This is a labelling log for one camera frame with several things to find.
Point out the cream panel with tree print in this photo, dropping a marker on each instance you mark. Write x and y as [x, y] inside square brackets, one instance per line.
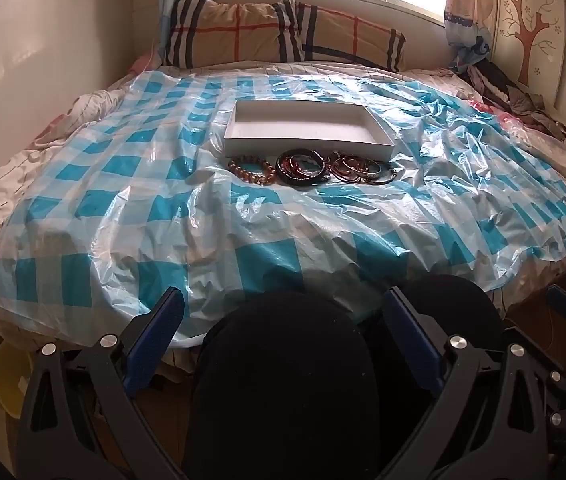
[533, 25]

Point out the blue checkered plastic sheet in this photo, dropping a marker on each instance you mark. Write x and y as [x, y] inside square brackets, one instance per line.
[138, 210]

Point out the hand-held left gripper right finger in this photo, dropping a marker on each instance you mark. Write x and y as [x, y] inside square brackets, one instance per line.
[413, 341]

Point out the pile of clothes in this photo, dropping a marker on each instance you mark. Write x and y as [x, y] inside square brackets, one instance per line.
[523, 95]

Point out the pink cloth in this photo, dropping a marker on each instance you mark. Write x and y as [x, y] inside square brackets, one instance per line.
[143, 63]

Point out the yellow basin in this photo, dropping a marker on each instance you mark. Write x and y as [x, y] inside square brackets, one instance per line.
[10, 380]

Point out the plaid pillow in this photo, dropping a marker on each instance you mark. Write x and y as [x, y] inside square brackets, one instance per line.
[223, 30]
[353, 35]

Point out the white cardboard box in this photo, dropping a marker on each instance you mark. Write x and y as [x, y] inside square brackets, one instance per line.
[303, 120]

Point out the engraved wide silver bangle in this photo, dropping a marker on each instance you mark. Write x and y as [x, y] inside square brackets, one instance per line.
[370, 168]

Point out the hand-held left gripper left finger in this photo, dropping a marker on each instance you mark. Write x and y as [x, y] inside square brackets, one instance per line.
[155, 345]

